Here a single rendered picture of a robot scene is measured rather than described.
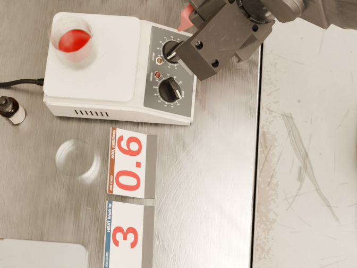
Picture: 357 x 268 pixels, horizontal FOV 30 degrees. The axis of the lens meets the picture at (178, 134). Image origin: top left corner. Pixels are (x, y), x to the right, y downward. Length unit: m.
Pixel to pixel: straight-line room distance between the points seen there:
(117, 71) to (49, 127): 0.15
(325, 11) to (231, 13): 0.13
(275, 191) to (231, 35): 0.29
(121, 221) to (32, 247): 0.13
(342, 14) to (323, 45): 0.38
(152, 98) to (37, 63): 0.20
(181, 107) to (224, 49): 0.22
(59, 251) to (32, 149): 0.15
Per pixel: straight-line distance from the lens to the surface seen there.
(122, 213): 0.89
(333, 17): 0.63
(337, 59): 0.99
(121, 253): 0.89
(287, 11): 0.64
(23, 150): 0.96
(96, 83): 0.88
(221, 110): 0.95
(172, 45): 0.92
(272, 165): 0.93
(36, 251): 0.93
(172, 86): 0.89
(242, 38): 0.72
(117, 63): 0.88
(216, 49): 0.70
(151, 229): 0.91
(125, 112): 0.90
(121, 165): 0.90
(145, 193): 0.92
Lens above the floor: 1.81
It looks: 75 degrees down
